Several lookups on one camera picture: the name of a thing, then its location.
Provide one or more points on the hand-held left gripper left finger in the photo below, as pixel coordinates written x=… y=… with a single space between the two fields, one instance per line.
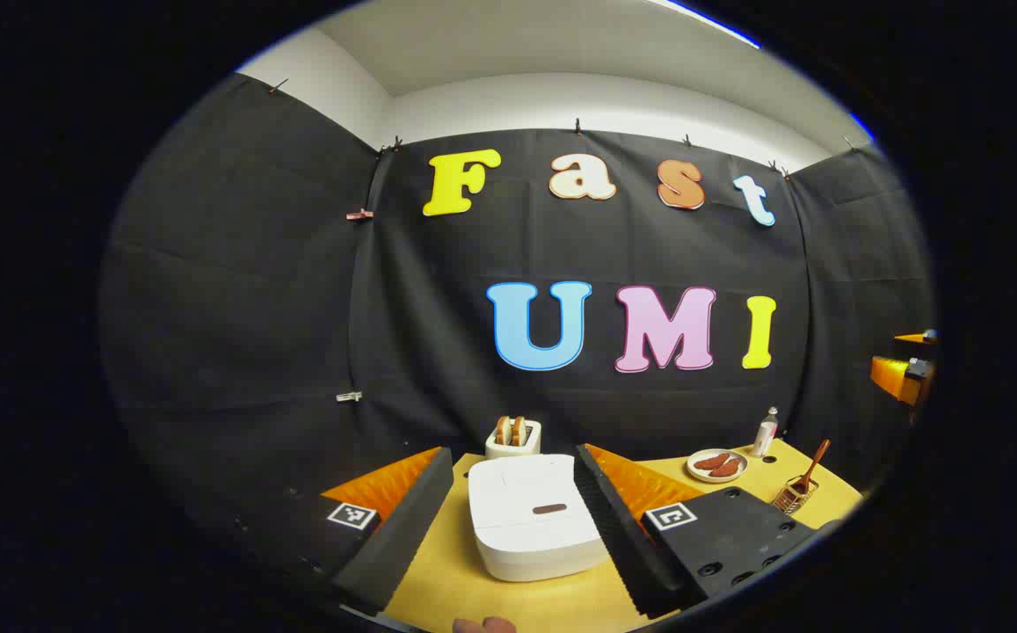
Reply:
x=403 y=527

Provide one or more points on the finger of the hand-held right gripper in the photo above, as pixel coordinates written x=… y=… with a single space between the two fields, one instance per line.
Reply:
x=895 y=376
x=917 y=338

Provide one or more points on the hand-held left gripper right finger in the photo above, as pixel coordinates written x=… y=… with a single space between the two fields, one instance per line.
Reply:
x=622 y=545

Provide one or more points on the white rice cooker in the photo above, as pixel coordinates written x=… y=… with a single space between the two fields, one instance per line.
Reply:
x=526 y=527

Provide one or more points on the brown wooden spoon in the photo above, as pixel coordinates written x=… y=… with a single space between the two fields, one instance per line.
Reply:
x=814 y=462

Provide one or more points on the white round plate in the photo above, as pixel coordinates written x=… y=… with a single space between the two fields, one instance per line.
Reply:
x=693 y=470

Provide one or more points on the reddish brown meat piece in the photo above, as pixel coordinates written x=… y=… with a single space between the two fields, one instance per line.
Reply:
x=726 y=469
x=708 y=462

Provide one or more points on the white toaster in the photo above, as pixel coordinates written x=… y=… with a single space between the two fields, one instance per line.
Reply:
x=512 y=449

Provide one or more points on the toast bread slice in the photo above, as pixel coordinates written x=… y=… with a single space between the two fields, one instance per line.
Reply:
x=504 y=431
x=519 y=431

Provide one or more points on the small clear plastic bottle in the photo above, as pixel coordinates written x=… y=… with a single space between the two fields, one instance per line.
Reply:
x=765 y=435

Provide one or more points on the black backdrop cloth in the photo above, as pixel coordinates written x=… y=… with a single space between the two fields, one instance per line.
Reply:
x=253 y=308

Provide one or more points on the pink cloth clip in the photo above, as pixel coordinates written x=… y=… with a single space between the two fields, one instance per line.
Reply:
x=359 y=214

